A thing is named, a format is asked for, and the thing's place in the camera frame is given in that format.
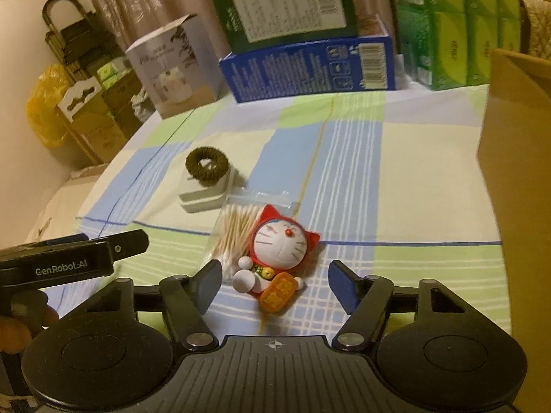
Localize small white box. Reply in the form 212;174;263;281
178;164;239;214

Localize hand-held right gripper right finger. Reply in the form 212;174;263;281
328;260;480;352

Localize blue carton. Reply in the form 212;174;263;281
219;34;397;104

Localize bag of cotton swabs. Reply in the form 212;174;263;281
211;189;300;274

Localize brown hair scrunchie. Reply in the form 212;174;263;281
185;146;230;184

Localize person's left hand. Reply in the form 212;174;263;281
0;303;60;356

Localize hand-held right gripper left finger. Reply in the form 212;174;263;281
75;259;223;352

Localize stack of green tissue packs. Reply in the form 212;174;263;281
385;0;524;91

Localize brown cardboard box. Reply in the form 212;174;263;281
476;48;551;367

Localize white printed carton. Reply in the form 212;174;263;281
125;14;223;119

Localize beige curtain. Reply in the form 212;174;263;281
80;0;242;53

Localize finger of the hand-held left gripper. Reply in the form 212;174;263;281
88;229;150;264

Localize stacked cardboard cartons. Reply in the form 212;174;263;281
56;62;149;165

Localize checked bed sheet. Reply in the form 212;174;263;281
26;82;514;354

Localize dark green carton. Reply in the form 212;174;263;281
210;0;359;55

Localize yellow plastic bag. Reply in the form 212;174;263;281
27;64;72;149

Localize black metal rack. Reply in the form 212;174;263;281
42;0;126;85

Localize red cat figurine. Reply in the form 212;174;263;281
232;204;321;313

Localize quilted beige cushion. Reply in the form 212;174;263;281
519;0;551;57

